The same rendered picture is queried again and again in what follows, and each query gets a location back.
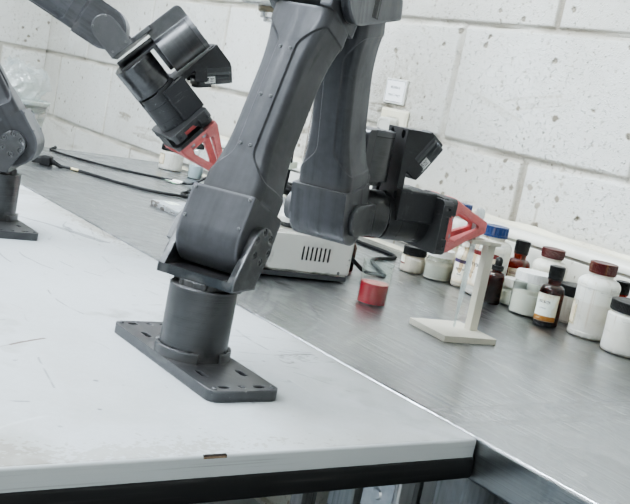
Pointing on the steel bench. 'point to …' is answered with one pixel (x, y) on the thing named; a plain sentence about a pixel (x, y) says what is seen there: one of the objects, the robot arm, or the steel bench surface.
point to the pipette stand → (443, 330)
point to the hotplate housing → (307, 256)
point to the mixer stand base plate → (168, 206)
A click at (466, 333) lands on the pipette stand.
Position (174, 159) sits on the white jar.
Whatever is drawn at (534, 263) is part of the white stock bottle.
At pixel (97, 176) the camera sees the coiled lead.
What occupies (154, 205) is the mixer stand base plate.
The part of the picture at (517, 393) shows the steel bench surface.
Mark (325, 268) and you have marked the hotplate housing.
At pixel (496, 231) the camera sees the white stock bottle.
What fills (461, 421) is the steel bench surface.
